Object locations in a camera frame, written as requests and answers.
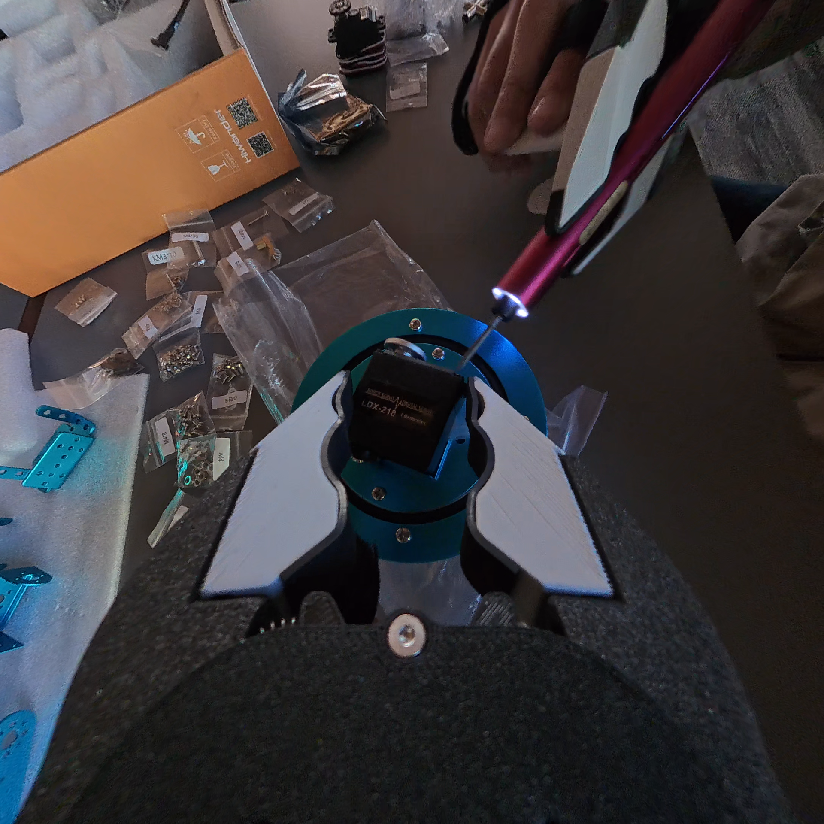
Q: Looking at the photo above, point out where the orange box with white lid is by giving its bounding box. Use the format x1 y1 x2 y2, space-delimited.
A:
0 0 300 297

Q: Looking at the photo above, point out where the large clear plastic bag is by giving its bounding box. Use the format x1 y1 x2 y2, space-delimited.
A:
212 220 609 454

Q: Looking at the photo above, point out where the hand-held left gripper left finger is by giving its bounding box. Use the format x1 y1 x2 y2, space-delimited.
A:
200 373 384 625

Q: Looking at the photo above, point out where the person's beige jacket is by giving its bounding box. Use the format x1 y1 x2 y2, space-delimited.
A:
734 174 824 445

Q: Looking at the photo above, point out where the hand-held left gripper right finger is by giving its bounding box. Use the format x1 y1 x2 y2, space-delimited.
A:
462 375 617 630

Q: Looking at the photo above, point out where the red electric screwdriver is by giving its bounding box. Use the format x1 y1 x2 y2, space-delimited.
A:
454 0 783 376

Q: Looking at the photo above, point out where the dark grey desk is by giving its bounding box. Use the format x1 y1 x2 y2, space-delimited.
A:
0 0 824 799

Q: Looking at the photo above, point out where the white foam sheet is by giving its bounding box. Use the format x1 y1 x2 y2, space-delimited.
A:
0 328 150 824

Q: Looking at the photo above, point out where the pile of small zip bags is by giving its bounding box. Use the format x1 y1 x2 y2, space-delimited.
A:
45 179 336 548

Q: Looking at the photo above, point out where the black servo motor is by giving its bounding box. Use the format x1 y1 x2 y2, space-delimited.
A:
328 0 390 75
348 338 471 479

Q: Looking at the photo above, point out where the clear parts bag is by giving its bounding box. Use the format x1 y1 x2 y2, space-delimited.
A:
385 32 449 113

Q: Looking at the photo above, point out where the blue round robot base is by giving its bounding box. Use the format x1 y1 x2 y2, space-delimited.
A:
293 308 548 564

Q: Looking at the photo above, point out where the person's right hand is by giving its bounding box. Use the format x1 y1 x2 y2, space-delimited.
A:
465 0 606 171

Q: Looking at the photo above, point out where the group of blue metal brackets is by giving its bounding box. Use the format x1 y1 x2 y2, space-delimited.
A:
0 406 97 799

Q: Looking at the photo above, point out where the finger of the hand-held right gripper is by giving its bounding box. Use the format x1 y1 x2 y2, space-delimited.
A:
565 135 677 276
546 0 668 236

